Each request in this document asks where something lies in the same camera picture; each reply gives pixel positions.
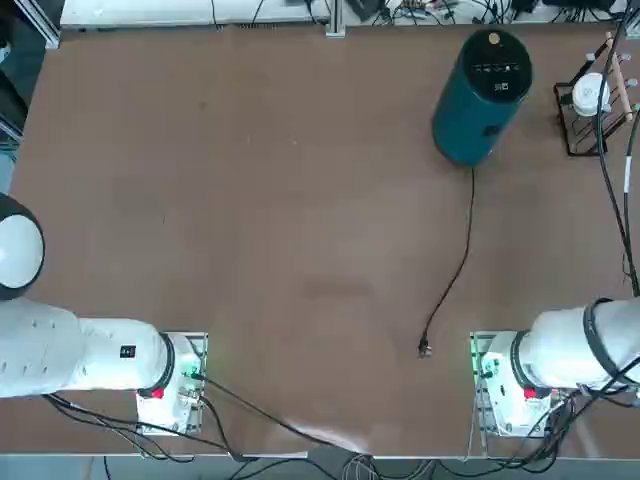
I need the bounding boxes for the green cylindrical air fryer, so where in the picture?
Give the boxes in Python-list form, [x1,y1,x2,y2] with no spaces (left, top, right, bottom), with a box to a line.
[432,28,535,167]

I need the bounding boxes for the black electronic box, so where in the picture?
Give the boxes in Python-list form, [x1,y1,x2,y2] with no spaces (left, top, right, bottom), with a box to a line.
[347,0,390,22]

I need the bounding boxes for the white board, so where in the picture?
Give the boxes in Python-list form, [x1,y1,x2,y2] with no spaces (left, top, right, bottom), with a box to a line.
[59,0,331,26]

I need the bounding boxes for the white cup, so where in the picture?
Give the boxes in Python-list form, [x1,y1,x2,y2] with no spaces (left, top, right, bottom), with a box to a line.
[571,73,614,117]

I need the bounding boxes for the black fryer power cord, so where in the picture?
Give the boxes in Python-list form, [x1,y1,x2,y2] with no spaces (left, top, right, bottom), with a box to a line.
[417,167,476,360]

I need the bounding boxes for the long black table cable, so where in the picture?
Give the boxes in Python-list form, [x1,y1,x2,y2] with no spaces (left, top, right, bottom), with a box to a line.
[199,374,351,450]

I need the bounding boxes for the aluminium profile post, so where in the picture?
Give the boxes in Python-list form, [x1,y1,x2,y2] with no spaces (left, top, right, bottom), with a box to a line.
[325,0,347,37]

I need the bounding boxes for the white cable bundle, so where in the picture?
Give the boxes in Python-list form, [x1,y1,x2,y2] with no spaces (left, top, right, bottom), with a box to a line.
[343,452,382,480]

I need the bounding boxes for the black left arm base cables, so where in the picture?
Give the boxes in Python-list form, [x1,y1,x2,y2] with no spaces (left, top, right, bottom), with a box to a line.
[42,392,234,460]

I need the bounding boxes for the plain black arm cable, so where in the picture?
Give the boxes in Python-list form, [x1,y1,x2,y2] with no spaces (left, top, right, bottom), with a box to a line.
[597,0,640,296]

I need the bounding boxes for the black cable with white label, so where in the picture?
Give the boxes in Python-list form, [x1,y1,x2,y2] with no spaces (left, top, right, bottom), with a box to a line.
[621,144,640,296]

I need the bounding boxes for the black wire cup rack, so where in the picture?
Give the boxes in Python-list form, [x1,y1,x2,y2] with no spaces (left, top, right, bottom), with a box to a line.
[553,32,640,157]

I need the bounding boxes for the aluminium frame rail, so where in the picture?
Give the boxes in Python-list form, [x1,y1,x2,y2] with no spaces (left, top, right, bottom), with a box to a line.
[9,0,62,49]

